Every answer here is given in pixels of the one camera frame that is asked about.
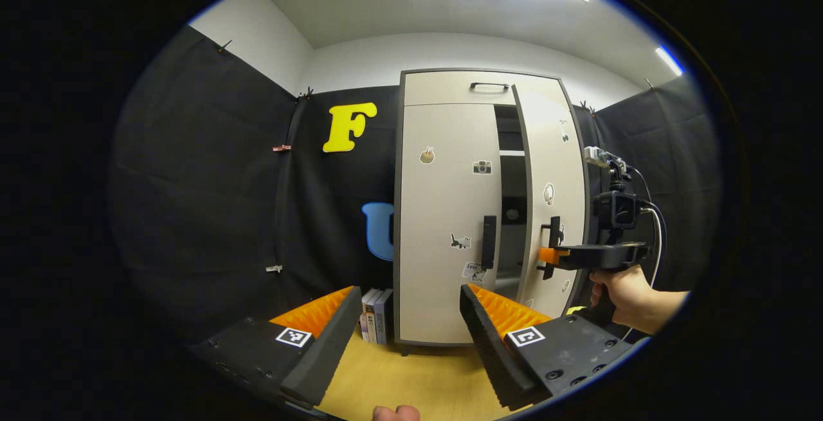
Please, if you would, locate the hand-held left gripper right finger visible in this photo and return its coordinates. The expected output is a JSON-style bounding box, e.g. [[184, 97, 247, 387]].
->
[[459, 283, 644, 411]]

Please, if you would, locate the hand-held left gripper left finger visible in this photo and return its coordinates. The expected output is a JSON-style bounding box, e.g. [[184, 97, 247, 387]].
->
[[190, 286, 364, 409]]

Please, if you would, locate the black door handle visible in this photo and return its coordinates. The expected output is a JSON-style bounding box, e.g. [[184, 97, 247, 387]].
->
[[541, 217, 561, 280], [482, 215, 497, 271]]

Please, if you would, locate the beige cabinet door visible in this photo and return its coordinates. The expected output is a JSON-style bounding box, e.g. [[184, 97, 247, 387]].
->
[[400, 103, 503, 345], [512, 85, 587, 319]]

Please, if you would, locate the beige double-door shoe cabinet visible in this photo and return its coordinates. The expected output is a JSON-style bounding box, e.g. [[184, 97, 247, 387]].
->
[[392, 69, 595, 352]]

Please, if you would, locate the upright white book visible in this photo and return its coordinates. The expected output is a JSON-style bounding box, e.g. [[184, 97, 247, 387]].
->
[[364, 288, 380, 345]]

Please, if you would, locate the upright grey book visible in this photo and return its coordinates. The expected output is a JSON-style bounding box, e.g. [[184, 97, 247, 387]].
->
[[374, 289, 394, 345]]

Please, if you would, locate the black backdrop cloth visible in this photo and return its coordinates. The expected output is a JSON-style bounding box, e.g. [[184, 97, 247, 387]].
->
[[109, 26, 721, 345]]

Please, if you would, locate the small ceiling light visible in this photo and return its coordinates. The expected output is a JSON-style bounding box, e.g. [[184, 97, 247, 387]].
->
[[656, 46, 683, 76]]

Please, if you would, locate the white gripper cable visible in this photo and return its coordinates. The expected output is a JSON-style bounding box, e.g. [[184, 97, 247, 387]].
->
[[627, 206, 667, 339]]

